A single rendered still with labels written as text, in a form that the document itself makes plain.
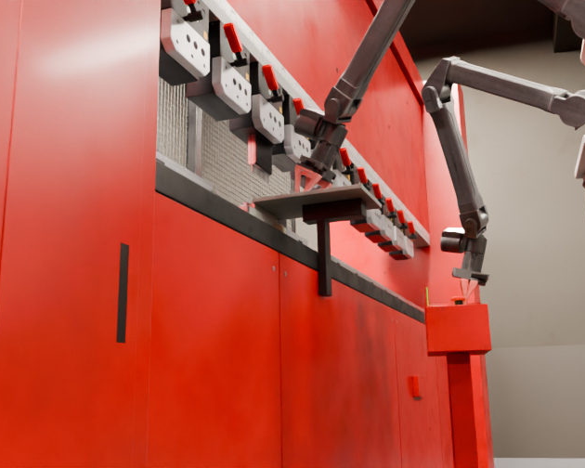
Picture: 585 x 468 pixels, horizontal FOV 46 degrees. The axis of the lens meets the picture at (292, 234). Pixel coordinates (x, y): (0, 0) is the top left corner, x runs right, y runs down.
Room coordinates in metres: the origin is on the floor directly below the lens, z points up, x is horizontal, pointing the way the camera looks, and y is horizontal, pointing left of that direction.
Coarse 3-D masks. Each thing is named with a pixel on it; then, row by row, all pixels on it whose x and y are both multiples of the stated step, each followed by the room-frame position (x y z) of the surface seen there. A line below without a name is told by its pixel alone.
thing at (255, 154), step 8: (248, 136) 1.57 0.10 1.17; (256, 136) 1.57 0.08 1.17; (248, 144) 1.57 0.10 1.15; (256, 144) 1.57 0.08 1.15; (264, 144) 1.62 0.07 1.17; (248, 152) 1.57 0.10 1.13; (256, 152) 1.57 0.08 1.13; (264, 152) 1.61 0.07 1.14; (248, 160) 1.57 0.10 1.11; (256, 160) 1.57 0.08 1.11; (264, 160) 1.61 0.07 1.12; (256, 168) 1.59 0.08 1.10; (264, 168) 1.62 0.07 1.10; (264, 176) 1.64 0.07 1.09
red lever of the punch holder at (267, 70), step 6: (264, 66) 1.48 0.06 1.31; (270, 66) 1.48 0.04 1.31; (264, 72) 1.49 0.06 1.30; (270, 72) 1.49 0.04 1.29; (270, 78) 1.50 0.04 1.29; (270, 84) 1.51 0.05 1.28; (276, 84) 1.51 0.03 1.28; (276, 90) 1.52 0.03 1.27; (276, 96) 1.53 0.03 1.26; (282, 96) 1.54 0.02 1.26; (276, 102) 1.55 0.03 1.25
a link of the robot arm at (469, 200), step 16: (432, 96) 1.73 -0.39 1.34; (432, 112) 1.78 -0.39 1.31; (448, 112) 1.77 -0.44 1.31; (448, 128) 1.78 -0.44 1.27; (448, 144) 1.81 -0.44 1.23; (448, 160) 1.83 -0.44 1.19; (464, 160) 1.82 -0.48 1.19; (464, 176) 1.83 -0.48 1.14; (464, 192) 1.85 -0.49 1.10; (464, 208) 1.87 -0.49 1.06; (480, 208) 1.90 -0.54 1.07; (480, 224) 1.86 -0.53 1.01
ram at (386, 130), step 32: (256, 0) 1.51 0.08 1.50; (288, 0) 1.71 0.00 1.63; (320, 0) 1.98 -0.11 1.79; (352, 0) 2.33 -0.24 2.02; (256, 32) 1.50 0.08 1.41; (288, 32) 1.70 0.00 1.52; (320, 32) 1.97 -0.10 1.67; (352, 32) 2.32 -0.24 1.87; (288, 64) 1.70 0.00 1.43; (320, 64) 1.96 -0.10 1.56; (384, 64) 2.80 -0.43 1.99; (320, 96) 1.95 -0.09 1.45; (384, 96) 2.77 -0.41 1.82; (352, 128) 2.26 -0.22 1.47; (384, 128) 2.74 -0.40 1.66; (416, 128) 3.43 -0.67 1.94; (352, 160) 2.25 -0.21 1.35; (384, 160) 2.71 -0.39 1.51; (416, 160) 3.38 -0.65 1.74; (384, 192) 2.68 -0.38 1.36; (416, 192) 3.32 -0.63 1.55
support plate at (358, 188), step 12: (300, 192) 1.48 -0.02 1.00; (312, 192) 1.47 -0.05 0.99; (324, 192) 1.46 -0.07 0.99; (336, 192) 1.46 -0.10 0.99; (348, 192) 1.47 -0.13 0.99; (360, 192) 1.47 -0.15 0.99; (264, 204) 1.55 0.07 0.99; (276, 204) 1.55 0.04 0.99; (288, 204) 1.55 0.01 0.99; (300, 204) 1.55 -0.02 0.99; (372, 204) 1.57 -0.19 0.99; (276, 216) 1.66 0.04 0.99; (288, 216) 1.66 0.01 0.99; (300, 216) 1.66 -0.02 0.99
